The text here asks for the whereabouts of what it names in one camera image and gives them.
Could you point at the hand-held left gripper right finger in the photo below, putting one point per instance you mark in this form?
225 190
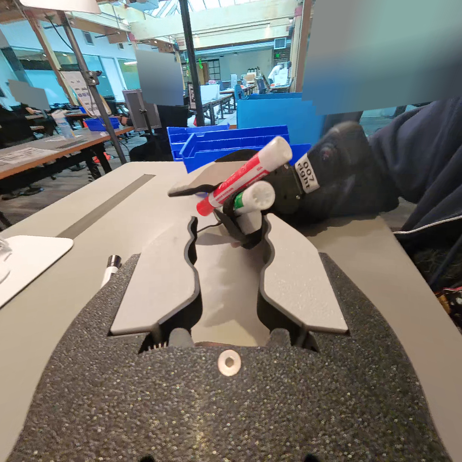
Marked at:
303 289

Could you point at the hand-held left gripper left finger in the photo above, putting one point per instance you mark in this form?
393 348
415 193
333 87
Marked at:
155 285

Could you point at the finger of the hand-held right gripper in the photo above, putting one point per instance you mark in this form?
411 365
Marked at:
250 222
206 180

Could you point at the green marker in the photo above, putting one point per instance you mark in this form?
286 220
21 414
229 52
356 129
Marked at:
256 196

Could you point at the red marker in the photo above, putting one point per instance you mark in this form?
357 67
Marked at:
249 173

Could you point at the black marker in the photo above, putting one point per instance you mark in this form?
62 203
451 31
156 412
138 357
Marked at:
111 271

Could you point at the large blue plastic bin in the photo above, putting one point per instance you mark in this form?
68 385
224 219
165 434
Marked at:
216 144

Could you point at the black table mat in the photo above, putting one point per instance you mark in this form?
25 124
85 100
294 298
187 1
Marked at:
108 206

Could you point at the small blue bin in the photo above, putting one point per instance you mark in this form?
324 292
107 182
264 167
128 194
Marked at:
101 123

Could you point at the wooden work table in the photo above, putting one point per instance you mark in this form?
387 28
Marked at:
50 148

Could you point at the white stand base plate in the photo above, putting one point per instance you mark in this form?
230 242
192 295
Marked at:
32 260

